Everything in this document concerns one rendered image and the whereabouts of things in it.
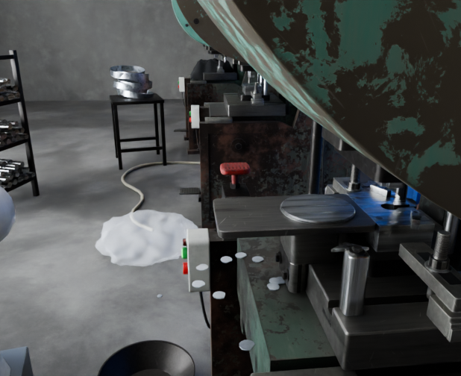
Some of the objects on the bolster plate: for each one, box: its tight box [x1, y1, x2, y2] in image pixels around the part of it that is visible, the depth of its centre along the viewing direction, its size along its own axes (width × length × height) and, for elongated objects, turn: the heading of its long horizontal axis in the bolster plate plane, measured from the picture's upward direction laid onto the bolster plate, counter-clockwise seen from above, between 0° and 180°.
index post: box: [339, 245, 370, 316], centre depth 58 cm, size 3×3×10 cm
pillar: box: [442, 210, 460, 254], centre depth 67 cm, size 2×2×14 cm
